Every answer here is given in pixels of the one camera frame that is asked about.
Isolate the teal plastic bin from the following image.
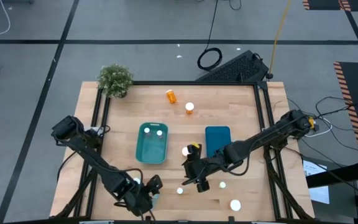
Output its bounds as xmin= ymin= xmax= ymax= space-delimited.
xmin=135 ymin=121 xmax=170 ymax=165

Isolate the black aluminium table frame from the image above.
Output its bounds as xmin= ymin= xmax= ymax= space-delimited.
xmin=50 ymin=80 xmax=316 ymax=224

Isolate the dark blue plastic bin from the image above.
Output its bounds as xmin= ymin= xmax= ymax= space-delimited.
xmin=204 ymin=125 xmax=232 ymax=158

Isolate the white looped cable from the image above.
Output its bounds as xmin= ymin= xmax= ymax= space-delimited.
xmin=305 ymin=119 xmax=334 ymax=138

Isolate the white paper sheet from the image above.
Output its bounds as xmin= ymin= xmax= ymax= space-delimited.
xmin=302 ymin=159 xmax=331 ymax=205

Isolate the black coiled cable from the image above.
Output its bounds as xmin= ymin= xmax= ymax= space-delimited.
xmin=196 ymin=0 xmax=224 ymax=72

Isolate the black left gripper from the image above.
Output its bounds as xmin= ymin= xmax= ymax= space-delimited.
xmin=126 ymin=179 xmax=163 ymax=217

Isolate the potted green plant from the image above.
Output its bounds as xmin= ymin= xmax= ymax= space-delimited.
xmin=97 ymin=63 xmax=135 ymax=99

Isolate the black perforated case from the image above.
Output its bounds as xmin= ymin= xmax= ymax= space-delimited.
xmin=194 ymin=49 xmax=270 ymax=83

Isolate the black metal beam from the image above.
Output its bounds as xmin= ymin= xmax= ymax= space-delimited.
xmin=305 ymin=160 xmax=358 ymax=189

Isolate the yellow hanging cable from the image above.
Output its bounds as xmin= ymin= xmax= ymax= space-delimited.
xmin=267 ymin=0 xmax=293 ymax=78

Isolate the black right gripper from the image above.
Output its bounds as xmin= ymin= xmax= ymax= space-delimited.
xmin=182 ymin=144 xmax=226 ymax=194

